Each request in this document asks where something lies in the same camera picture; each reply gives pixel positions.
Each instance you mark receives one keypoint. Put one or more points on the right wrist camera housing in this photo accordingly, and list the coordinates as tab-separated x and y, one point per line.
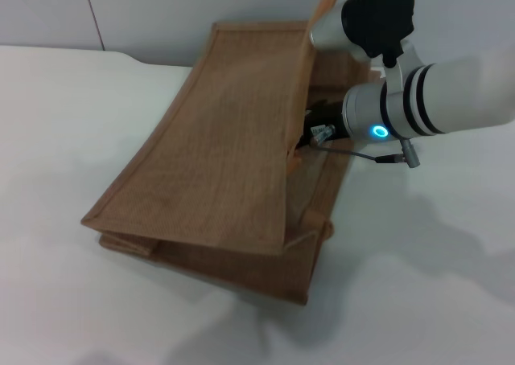
378	15

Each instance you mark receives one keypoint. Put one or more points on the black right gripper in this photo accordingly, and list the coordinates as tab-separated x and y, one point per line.
326	113

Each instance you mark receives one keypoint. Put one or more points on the brown jute handbag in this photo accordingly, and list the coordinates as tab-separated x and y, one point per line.
225	140

